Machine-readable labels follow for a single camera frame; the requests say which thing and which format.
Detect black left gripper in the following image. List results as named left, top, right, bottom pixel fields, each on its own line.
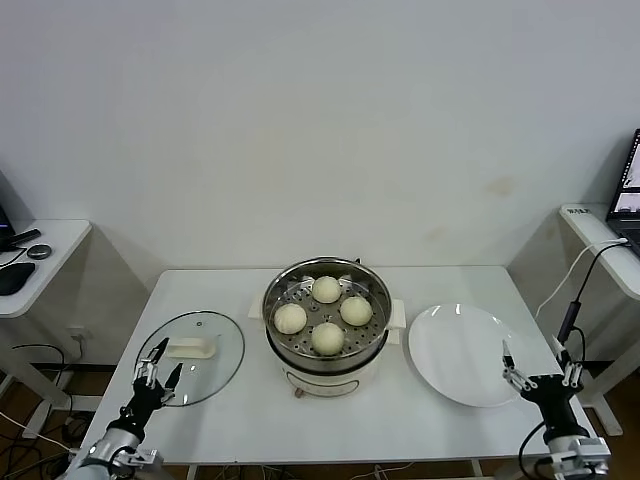
left=119, top=337, right=184, bottom=430

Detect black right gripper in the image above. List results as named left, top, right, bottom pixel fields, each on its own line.
left=501, top=335, right=584, bottom=439

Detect glass pot lid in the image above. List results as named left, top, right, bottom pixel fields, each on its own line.
left=133, top=310, right=246, bottom=407

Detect white steamed baozi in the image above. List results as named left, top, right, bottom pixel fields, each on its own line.
left=311, top=322, right=346, bottom=356
left=312, top=275, right=343, bottom=305
left=274, top=303, right=308, bottom=335
left=339, top=295, right=374, bottom=326

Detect stainless steel steamer basket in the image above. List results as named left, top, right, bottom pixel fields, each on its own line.
left=262, top=256, right=394, bottom=365

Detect white round plate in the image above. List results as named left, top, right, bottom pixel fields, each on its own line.
left=408, top=302, right=527, bottom=408

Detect white side table with laptop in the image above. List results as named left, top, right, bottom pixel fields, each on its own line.
left=558, top=203, right=640, bottom=437

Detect white side table with mouse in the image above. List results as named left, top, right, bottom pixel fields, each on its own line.
left=0, top=218, right=94, bottom=407

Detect open black laptop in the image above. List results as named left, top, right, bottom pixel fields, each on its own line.
left=605, top=128, right=640, bottom=241

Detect black remote stick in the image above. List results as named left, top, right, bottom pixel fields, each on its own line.
left=9, top=228, right=43, bottom=247

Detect dark computer monitor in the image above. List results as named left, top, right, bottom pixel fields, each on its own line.
left=0, top=168, right=15, bottom=251

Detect black cable with adapter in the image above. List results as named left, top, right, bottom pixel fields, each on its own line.
left=555, top=243, right=624, bottom=392

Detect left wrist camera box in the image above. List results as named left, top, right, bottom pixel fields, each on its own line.
left=114, top=447, right=162, bottom=466

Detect white charging cable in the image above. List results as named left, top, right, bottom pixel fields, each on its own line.
left=535, top=239, right=630, bottom=319

